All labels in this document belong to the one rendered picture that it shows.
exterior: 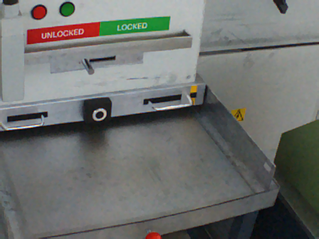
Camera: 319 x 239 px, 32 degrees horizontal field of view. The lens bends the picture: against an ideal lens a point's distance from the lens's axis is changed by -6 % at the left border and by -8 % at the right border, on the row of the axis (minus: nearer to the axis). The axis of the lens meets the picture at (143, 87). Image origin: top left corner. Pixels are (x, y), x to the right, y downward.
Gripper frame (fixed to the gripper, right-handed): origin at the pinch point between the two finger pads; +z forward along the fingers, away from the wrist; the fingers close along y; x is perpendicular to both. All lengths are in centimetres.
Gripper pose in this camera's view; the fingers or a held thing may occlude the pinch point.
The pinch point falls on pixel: (280, 3)
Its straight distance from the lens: 172.9
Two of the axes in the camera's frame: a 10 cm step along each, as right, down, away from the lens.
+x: 5.0, -8.3, 2.6
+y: 6.9, 2.0, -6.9
